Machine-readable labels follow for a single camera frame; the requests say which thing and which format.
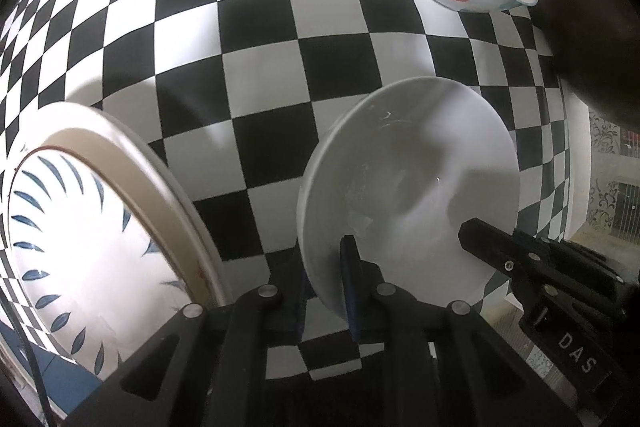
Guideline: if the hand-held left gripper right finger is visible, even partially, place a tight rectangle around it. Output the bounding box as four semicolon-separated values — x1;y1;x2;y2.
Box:
339;234;583;427

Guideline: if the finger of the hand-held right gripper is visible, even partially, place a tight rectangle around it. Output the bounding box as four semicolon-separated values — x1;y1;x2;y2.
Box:
459;217;626;313

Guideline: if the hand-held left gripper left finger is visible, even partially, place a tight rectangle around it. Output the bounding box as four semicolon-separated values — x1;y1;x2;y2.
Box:
65;264;311;427

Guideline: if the plain white bowl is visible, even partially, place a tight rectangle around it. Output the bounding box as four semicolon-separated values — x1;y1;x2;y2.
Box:
296;77;522;323

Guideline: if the blue striped white plate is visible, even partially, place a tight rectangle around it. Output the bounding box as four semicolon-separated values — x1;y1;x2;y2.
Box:
0;142;211;383

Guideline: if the frosted glass door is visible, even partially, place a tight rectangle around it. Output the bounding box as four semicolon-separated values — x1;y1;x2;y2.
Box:
585;107;640;248

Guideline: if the brown rice cooker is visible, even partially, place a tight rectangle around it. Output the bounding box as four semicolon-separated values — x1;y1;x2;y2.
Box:
495;0;640;128

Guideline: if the black white checkered cloth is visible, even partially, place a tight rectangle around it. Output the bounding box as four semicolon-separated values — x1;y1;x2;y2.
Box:
0;0;573;383

